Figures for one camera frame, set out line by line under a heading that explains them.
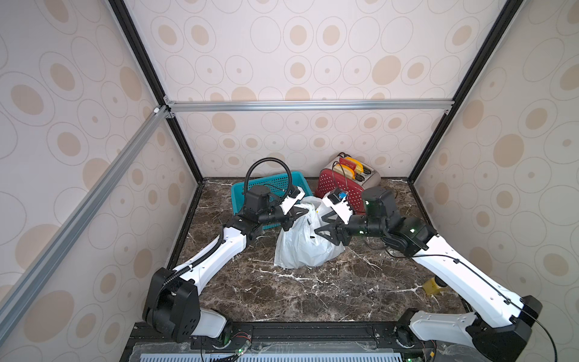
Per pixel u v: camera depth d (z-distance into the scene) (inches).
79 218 21.2
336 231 22.3
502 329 15.5
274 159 22.5
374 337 29.1
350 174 37.2
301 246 28.8
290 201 25.9
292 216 26.6
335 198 21.7
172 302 16.2
